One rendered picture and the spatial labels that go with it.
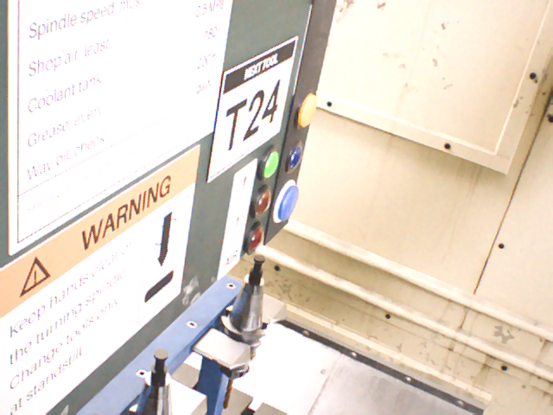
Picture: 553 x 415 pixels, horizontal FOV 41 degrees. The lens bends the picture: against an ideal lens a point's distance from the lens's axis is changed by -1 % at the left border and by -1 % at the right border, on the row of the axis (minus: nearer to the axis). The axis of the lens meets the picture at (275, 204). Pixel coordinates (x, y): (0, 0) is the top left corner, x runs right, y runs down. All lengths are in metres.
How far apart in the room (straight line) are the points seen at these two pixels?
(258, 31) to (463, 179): 0.91
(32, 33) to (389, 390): 1.34
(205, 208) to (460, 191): 0.91
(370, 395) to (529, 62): 0.72
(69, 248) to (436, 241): 1.09
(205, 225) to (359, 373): 1.11
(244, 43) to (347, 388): 1.18
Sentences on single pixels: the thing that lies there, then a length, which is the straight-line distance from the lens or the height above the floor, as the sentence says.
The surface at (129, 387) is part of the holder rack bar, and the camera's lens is 0.89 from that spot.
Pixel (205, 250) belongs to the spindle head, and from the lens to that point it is 0.49.
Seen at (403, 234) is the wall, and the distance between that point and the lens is 1.40.
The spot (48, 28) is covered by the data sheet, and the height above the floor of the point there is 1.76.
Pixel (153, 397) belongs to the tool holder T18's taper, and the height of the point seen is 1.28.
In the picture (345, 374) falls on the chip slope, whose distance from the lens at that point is 1.56.
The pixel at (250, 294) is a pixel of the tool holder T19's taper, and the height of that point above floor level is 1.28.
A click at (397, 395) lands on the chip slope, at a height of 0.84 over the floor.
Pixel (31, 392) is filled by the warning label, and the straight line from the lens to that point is 0.38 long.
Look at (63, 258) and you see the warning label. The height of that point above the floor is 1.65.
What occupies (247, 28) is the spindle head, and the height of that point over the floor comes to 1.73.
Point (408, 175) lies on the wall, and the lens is 1.35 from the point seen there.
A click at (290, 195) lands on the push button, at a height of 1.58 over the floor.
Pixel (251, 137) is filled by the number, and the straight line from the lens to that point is 0.48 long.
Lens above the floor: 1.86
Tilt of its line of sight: 30 degrees down
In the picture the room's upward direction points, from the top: 12 degrees clockwise
